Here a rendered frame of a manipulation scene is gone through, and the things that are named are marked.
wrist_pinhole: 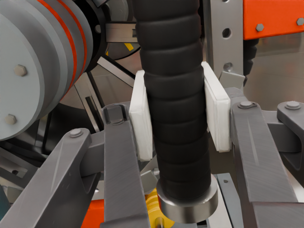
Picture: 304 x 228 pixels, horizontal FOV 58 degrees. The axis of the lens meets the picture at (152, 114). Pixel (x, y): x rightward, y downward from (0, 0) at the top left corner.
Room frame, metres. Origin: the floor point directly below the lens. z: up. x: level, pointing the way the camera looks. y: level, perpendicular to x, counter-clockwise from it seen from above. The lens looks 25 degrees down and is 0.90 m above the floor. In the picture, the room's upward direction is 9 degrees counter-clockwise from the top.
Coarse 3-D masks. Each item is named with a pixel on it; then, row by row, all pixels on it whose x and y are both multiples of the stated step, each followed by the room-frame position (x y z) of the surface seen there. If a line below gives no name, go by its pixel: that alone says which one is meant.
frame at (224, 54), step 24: (216, 0) 0.36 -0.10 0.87; (240, 0) 0.35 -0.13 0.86; (216, 24) 0.36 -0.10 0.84; (240, 24) 0.35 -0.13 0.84; (216, 48) 0.36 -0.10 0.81; (240, 48) 0.35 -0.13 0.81; (216, 72) 0.36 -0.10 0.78; (240, 72) 0.35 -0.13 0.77; (0, 168) 0.40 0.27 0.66; (24, 168) 0.43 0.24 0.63; (144, 168) 0.37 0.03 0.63; (96, 192) 0.38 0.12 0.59; (144, 192) 0.36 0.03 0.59
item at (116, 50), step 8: (112, 0) 0.89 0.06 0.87; (120, 0) 0.89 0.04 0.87; (128, 0) 0.93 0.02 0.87; (112, 8) 0.89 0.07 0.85; (120, 8) 0.89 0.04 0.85; (128, 8) 0.93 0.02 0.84; (112, 16) 0.89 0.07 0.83; (120, 16) 0.89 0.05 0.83; (128, 16) 0.93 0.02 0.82; (112, 48) 0.93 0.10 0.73; (120, 48) 0.93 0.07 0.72; (136, 48) 0.93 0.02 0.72; (112, 56) 0.94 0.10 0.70; (120, 56) 0.93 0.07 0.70
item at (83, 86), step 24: (72, 0) 0.52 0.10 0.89; (96, 0) 0.47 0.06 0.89; (96, 24) 0.52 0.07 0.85; (120, 24) 0.47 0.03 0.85; (96, 48) 0.52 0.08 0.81; (120, 72) 0.47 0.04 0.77; (96, 96) 0.48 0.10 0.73; (48, 120) 0.49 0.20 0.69; (72, 120) 0.62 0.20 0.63; (96, 120) 0.48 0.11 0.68; (0, 144) 0.47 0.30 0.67; (24, 144) 0.48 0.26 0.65; (48, 144) 0.50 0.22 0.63
